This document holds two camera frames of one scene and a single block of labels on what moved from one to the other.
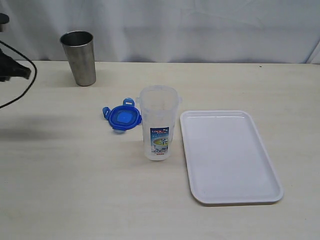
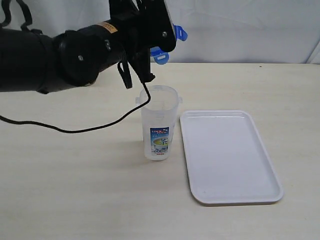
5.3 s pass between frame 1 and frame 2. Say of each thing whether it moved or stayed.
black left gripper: moved
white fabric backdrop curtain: stayed
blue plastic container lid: moved
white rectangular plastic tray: stayed
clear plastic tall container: stayed
